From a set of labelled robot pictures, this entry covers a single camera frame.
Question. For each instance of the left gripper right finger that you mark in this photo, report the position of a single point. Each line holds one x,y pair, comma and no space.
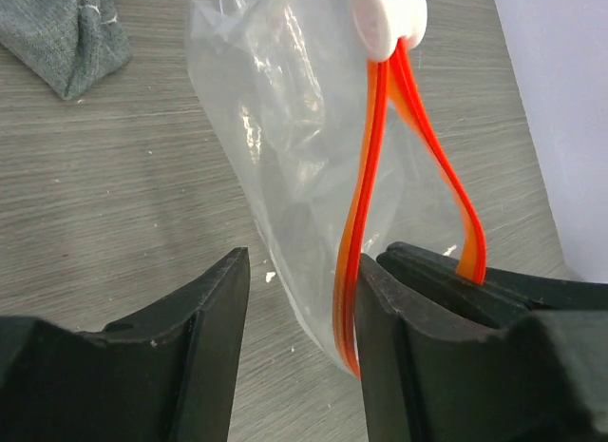
519,358

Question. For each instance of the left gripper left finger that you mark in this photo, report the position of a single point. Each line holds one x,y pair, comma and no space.
167,372

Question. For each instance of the clear zip top bag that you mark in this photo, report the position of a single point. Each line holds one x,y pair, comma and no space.
317,108

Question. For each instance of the grey crumpled cloth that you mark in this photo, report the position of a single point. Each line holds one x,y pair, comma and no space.
69,44

